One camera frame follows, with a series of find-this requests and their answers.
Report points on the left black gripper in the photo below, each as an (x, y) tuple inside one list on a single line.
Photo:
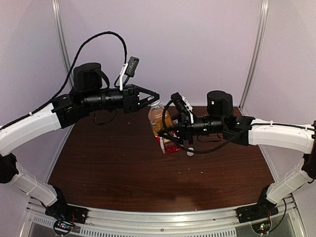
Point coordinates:
[(131, 98)]

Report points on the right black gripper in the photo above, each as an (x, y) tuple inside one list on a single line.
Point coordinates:
[(184, 129)]

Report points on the amber tea bottle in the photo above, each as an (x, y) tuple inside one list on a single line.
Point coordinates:
[(155, 117)]

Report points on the white flip bottle cap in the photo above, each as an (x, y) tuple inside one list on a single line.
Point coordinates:
[(190, 152)]

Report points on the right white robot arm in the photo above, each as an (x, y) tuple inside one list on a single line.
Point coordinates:
[(244, 130)]

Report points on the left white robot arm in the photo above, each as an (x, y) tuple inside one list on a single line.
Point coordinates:
[(86, 96)]

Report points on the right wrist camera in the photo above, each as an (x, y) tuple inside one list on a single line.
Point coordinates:
[(183, 106)]

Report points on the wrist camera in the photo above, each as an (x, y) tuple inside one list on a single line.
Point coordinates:
[(127, 72), (183, 106)]

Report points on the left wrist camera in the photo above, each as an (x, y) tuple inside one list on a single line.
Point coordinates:
[(127, 72)]

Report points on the right aluminium frame post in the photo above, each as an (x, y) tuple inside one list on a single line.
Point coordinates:
[(263, 18)]

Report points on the aluminium frame post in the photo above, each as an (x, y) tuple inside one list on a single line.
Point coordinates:
[(60, 34), (263, 18)]

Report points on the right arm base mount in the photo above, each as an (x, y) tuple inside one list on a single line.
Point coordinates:
[(259, 215)]

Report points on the left aluminium frame post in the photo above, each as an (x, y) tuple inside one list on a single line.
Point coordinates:
[(60, 34)]

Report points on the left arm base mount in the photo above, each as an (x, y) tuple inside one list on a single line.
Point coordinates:
[(66, 219)]

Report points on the front aluminium rail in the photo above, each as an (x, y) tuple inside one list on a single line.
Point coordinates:
[(222, 222)]

